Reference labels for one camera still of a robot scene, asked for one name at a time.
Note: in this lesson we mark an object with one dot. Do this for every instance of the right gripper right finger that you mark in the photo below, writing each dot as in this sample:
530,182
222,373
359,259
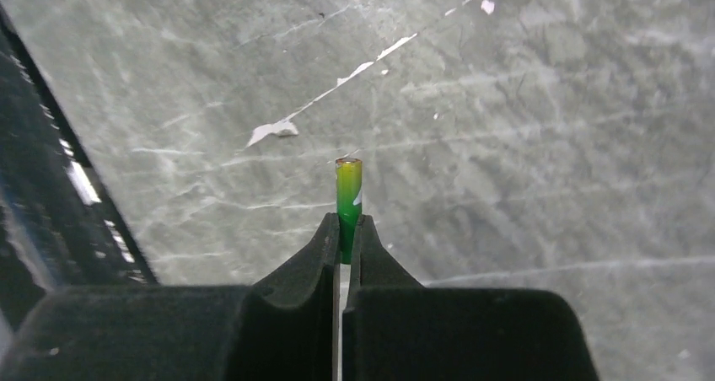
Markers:
395,328

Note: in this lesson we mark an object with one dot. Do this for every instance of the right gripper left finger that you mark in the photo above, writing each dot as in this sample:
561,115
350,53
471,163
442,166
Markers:
281,328

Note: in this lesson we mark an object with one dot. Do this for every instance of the green AAA battery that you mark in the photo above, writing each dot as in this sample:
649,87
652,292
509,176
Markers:
349,176

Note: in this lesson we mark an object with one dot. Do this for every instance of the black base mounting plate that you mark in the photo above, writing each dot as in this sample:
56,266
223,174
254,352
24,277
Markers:
59,225

